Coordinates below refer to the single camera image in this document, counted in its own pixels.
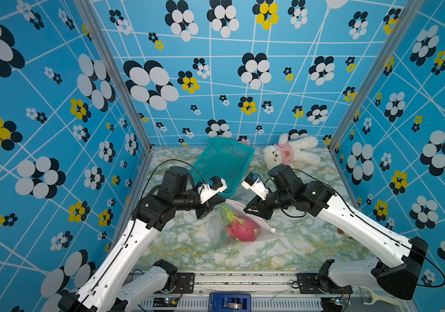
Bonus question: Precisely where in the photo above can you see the white peeler tool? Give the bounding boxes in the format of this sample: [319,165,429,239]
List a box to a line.
[360,286,402,306]

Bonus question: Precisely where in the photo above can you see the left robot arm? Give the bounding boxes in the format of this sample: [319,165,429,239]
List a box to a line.
[58,166,227,311]

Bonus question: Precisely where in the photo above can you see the pink dragon fruit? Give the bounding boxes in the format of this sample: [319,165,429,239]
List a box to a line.
[219,205,262,243]

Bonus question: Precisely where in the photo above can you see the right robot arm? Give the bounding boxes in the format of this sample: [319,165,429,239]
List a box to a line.
[242,165,428,300]

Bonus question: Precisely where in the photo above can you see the white teddy bear pink shirt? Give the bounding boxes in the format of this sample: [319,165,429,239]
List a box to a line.
[262,133,321,169]

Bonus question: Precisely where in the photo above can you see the blue tape dispenser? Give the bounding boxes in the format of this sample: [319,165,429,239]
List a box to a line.
[208,292,251,312]

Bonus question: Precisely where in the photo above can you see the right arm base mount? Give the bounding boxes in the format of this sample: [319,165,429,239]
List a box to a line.
[291,273,353,295]

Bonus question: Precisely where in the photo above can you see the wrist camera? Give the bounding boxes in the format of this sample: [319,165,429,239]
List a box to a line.
[241,172,269,200]
[198,176,227,204]

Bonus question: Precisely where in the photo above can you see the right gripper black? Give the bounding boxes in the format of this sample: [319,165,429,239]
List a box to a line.
[241,190,294,220]

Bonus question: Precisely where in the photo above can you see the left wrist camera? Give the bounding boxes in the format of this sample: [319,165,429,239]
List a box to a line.
[198,176,227,204]

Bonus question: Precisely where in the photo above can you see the clear zip-top bag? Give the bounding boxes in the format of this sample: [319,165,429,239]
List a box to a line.
[206,200,282,250]

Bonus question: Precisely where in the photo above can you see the teal plastic basket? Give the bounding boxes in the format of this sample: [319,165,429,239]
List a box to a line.
[193,136,255,198]

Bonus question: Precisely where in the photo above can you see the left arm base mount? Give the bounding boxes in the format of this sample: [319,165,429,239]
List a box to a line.
[156,272,195,295]

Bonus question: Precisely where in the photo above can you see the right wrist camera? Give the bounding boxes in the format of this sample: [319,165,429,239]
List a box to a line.
[241,172,269,200]

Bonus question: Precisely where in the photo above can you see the small brown object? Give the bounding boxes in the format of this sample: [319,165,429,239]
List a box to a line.
[336,229,353,240]

